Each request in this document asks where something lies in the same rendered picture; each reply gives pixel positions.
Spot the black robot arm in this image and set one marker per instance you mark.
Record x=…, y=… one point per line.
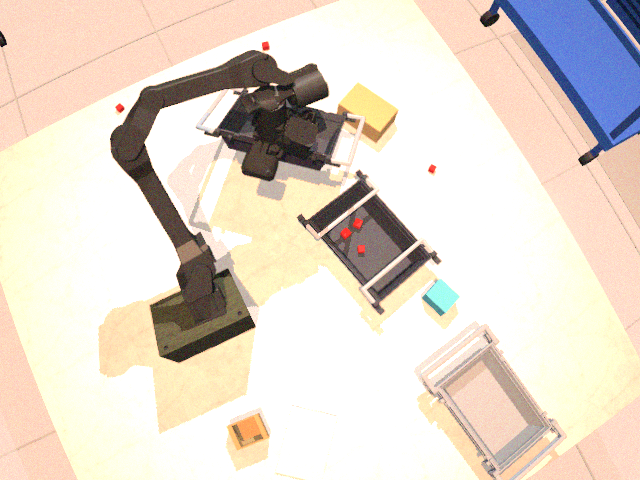
x=250, y=69

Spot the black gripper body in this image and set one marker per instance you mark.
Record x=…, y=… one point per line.
x=258, y=164

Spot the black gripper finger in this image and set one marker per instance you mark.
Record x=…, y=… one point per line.
x=255, y=145

